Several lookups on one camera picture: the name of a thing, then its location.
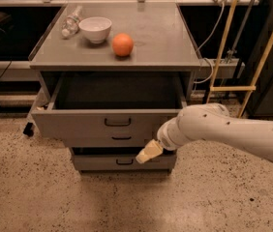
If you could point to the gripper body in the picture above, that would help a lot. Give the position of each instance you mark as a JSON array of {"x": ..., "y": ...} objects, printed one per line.
[{"x": 165, "y": 141}]

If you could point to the grey top drawer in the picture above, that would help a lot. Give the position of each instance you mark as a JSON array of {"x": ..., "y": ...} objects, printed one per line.
[{"x": 82, "y": 100}]

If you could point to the grey drawer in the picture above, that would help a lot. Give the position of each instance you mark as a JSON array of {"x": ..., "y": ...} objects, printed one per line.
[
  {"x": 109, "y": 141},
  {"x": 118, "y": 159},
  {"x": 82, "y": 100}
]

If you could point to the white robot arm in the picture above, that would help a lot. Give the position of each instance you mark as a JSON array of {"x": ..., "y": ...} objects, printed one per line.
[{"x": 211, "y": 122}]

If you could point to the grey metal drawer cabinet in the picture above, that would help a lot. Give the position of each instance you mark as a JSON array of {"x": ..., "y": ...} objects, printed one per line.
[{"x": 161, "y": 44}]

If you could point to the grey bottom drawer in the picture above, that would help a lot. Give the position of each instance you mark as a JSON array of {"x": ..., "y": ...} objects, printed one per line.
[{"x": 118, "y": 159}]

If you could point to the grey middle drawer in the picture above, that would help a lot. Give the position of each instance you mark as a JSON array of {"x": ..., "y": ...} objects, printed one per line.
[{"x": 109, "y": 141}]

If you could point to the orange fruit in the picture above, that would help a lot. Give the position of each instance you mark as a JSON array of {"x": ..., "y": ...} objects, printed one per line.
[{"x": 122, "y": 45}]

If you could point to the small black floor object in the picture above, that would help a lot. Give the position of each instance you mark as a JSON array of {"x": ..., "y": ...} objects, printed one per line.
[{"x": 29, "y": 129}]

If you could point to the white ceramic bowl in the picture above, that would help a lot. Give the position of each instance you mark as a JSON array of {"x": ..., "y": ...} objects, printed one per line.
[{"x": 95, "y": 29}]

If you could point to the clear plastic water bottle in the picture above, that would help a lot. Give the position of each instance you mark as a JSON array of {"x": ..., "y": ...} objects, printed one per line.
[{"x": 70, "y": 25}]

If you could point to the black top drawer handle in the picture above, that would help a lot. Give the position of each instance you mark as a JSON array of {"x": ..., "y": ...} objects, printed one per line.
[{"x": 110, "y": 123}]

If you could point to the yellow hand truck frame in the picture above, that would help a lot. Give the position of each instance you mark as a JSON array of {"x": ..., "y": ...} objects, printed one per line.
[{"x": 220, "y": 62}]

